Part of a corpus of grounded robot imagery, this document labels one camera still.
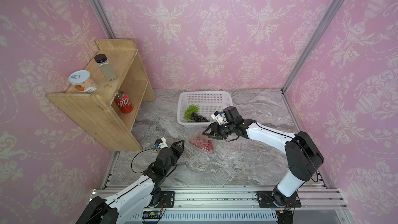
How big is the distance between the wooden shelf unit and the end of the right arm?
1.38 ft

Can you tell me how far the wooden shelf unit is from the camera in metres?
0.58

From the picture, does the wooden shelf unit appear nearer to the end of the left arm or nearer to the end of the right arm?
the end of the left arm

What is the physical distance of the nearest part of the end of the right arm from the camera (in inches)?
26.3
